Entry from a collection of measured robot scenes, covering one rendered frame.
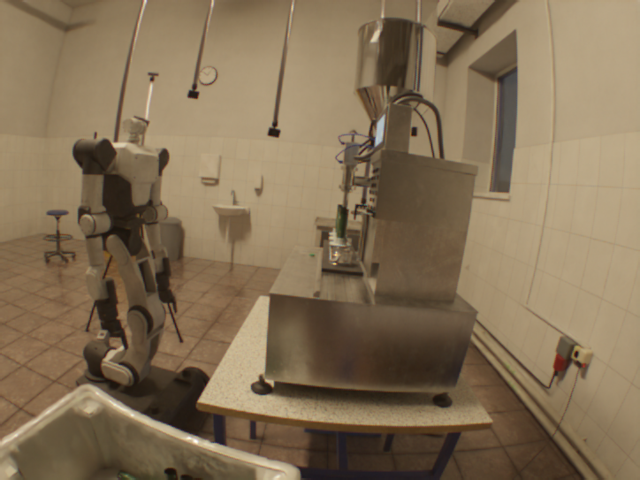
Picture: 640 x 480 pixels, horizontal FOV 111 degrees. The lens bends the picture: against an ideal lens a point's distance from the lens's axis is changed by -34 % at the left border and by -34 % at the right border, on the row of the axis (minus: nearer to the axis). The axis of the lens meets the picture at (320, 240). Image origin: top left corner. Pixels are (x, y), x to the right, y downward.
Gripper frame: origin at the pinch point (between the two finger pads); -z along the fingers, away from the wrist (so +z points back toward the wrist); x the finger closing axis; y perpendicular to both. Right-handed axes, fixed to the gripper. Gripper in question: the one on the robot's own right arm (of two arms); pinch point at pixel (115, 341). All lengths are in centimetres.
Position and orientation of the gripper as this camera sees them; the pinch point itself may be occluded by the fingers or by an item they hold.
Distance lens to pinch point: 146.8
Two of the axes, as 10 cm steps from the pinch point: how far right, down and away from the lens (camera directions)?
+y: 0.9, -1.6, 9.8
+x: 9.9, -0.7, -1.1
